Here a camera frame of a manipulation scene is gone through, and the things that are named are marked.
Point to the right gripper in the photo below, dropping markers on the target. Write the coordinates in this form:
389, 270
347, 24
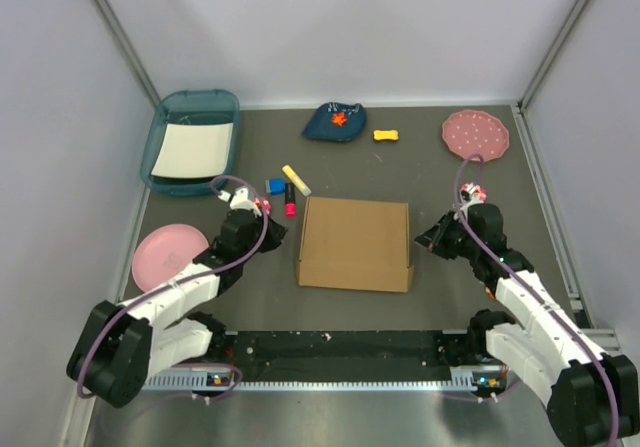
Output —
434, 238

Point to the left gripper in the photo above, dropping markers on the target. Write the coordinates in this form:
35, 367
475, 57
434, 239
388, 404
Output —
275, 233

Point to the brown cardboard box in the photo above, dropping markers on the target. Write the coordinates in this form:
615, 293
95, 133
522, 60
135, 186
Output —
354, 244

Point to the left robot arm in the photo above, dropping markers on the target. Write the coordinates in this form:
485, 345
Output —
122, 345

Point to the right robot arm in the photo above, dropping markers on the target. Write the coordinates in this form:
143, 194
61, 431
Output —
590, 396

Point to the pink flower charm left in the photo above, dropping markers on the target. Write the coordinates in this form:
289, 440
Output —
264, 204

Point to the pink flower charm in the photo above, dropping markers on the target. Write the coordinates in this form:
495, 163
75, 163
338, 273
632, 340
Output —
264, 204
472, 192

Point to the black pink highlighter marker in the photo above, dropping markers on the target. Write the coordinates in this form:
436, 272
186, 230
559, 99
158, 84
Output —
290, 200

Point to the blue small eraser block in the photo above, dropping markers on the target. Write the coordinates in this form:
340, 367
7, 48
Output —
275, 186

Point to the pink flower charm right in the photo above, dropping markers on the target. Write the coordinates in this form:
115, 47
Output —
472, 192

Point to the yellow pink marker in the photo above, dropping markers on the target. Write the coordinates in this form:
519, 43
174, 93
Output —
298, 182

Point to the pink dotted plate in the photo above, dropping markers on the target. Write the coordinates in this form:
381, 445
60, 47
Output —
468, 131

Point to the plain pink plate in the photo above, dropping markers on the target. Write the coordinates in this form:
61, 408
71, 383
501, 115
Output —
164, 253

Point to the white paper sheet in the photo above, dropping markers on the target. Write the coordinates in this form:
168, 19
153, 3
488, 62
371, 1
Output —
193, 151

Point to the yellow bone sponge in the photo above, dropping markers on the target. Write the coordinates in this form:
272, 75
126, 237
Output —
390, 135

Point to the dark blue fish dish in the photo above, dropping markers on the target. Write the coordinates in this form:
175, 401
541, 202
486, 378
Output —
336, 122

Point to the teal plastic bin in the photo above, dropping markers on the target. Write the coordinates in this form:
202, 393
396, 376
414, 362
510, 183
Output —
189, 107

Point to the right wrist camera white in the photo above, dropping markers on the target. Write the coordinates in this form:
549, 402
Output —
470, 202

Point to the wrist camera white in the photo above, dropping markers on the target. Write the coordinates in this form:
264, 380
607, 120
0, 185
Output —
240, 199
470, 202

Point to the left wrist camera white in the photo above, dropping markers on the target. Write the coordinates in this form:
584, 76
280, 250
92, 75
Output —
240, 199

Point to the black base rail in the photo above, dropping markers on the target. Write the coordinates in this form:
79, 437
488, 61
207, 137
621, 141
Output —
350, 356

